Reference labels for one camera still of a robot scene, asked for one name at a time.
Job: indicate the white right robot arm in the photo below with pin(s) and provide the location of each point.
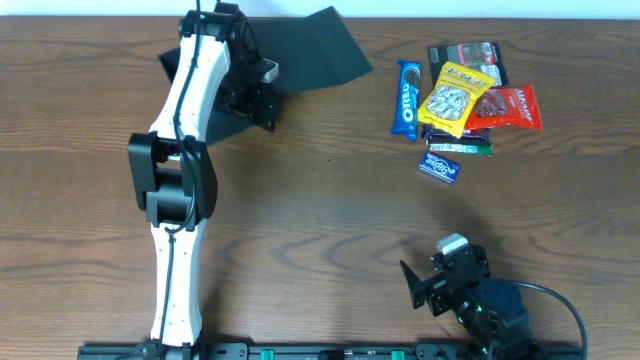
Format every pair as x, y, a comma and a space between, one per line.
491, 312

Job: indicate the blue Eclipse gum pack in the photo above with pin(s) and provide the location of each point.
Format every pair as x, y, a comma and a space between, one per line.
439, 167

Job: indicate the blue Oreo cookie pack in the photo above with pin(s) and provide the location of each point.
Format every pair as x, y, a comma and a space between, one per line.
405, 118

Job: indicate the green and white candy bar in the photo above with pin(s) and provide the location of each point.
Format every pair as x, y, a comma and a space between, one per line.
481, 148

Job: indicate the dark blue candy bar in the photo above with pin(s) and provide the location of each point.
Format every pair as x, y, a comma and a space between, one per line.
428, 131

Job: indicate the red snack bag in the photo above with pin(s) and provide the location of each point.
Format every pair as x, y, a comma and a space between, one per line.
506, 106

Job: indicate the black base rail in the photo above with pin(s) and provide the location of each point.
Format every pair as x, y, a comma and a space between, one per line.
242, 351

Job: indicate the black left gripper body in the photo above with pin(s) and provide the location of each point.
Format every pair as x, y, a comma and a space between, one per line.
261, 107

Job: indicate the yellow sunflower seed bag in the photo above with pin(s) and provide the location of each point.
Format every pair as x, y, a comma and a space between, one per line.
453, 98

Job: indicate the black gift box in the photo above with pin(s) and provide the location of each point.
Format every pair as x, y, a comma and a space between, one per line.
313, 52

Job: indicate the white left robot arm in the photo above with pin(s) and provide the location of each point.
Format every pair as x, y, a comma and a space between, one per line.
178, 192

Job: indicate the black transparent snack bag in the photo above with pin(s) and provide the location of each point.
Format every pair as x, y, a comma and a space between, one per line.
480, 56

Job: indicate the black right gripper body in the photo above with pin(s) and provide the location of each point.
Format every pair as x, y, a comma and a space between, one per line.
431, 291

